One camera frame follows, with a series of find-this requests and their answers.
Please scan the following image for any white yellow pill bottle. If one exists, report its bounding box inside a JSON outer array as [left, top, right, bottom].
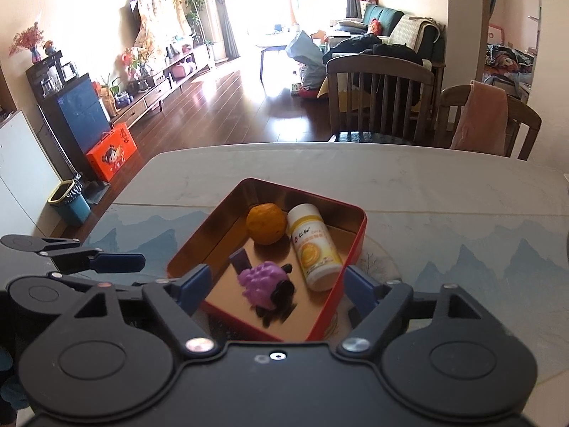
[[286, 204, 343, 292]]

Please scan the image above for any purple crystal block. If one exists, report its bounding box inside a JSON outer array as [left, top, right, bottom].
[[229, 248, 252, 275]]

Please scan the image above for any purple sheep toy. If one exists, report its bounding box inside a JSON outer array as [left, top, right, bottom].
[[237, 261, 295, 316]]

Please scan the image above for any orange mandarin fruit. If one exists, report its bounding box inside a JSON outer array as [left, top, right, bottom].
[[246, 204, 286, 246]]

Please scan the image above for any teal waste bin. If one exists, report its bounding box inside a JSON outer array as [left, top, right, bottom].
[[47, 179, 92, 227]]

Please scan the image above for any orange gift box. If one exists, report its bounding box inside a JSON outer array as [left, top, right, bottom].
[[86, 123, 137, 182]]

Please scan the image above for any red square metal tin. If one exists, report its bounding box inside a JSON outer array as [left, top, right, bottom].
[[167, 178, 367, 342]]

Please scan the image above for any white cabinet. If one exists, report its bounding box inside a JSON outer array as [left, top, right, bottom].
[[0, 111, 61, 236]]

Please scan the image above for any dark blue cabinet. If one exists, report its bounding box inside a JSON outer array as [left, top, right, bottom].
[[26, 51, 111, 180]]

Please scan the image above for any wooden tv console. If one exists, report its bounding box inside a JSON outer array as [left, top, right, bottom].
[[111, 44, 215, 128]]

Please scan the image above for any wooden dining chair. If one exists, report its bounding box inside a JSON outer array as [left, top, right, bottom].
[[327, 54, 435, 144]]

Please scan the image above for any pink towel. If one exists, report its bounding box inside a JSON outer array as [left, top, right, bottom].
[[450, 81, 508, 156]]

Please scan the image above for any wooden chair with towel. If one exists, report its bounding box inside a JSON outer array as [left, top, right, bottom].
[[434, 85, 542, 161]]

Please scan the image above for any light blue bag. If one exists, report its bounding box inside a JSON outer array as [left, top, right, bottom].
[[286, 31, 326, 90]]

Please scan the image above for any dark green sofa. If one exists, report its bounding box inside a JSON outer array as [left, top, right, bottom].
[[333, 4, 446, 63]]

